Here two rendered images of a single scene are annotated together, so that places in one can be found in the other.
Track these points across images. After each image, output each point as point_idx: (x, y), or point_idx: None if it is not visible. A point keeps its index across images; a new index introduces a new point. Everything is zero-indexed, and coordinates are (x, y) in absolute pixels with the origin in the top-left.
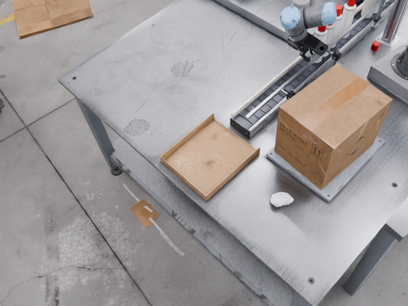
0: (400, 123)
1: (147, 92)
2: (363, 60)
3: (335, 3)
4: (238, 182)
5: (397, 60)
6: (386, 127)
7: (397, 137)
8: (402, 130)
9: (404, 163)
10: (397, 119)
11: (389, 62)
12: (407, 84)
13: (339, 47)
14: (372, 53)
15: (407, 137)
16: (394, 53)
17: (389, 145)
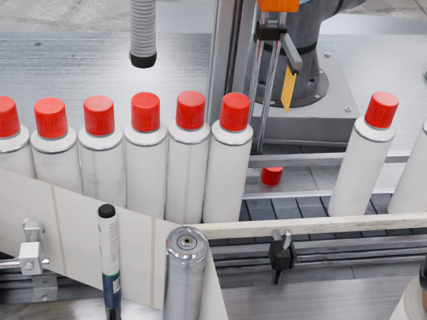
0: (371, 76)
1: None
2: (323, 173)
3: (257, 319)
4: None
5: (309, 87)
6: (398, 83)
7: (394, 69)
8: (377, 70)
9: (415, 51)
10: (368, 80)
11: (317, 104)
12: (330, 66)
13: (382, 195)
14: (287, 174)
15: (379, 62)
16: (283, 112)
17: (417, 69)
